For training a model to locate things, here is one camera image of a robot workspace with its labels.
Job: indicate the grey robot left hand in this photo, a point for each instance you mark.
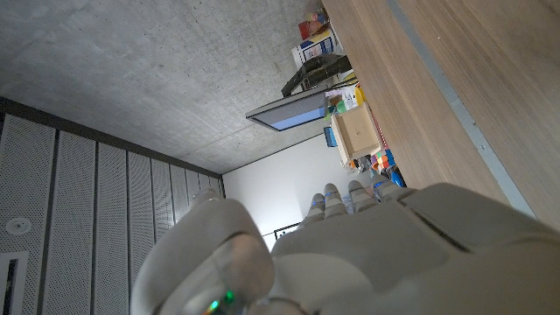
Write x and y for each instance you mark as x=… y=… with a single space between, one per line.
x=372 y=262

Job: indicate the light wooden box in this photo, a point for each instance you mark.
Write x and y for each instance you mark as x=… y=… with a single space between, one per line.
x=356 y=133

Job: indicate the black computer monitor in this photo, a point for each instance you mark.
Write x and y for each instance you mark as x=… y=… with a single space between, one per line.
x=291 y=114

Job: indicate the grey tape border strip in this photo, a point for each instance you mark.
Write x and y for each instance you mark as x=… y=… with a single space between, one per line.
x=455 y=105

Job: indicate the white canister blue label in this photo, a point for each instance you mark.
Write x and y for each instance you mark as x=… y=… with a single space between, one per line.
x=317 y=48

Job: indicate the red cup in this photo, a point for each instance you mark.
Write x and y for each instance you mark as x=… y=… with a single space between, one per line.
x=305 y=31

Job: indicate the clear glass with items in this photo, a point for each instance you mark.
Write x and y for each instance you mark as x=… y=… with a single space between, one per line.
x=318 y=23

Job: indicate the white round ceiling fixture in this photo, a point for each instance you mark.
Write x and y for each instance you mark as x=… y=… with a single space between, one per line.
x=18 y=226

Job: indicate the black monitor stand frame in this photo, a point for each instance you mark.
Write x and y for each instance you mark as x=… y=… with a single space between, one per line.
x=317 y=72

